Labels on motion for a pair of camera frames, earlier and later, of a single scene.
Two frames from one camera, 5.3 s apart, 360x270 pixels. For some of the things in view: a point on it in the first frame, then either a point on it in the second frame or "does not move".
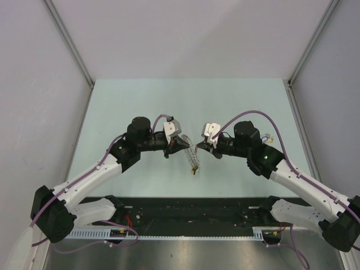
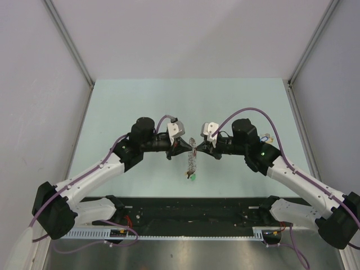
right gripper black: x=208 y=147 does not move
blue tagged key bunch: x=267 y=139 does not move
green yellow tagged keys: x=194 y=167 → x=193 y=176
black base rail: x=185 y=216 does not move
